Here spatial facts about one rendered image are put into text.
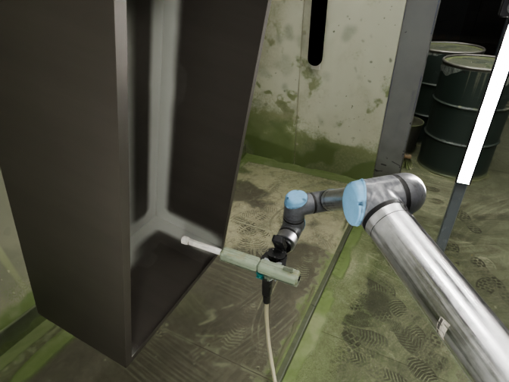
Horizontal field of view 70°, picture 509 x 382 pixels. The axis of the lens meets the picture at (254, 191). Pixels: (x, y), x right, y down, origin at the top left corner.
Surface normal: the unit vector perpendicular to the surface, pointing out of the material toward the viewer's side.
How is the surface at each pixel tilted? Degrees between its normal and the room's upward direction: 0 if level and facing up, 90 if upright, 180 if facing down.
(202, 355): 0
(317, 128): 90
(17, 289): 57
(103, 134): 90
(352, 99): 90
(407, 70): 90
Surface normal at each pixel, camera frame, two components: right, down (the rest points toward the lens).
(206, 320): 0.00, -0.86
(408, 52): -0.45, 0.46
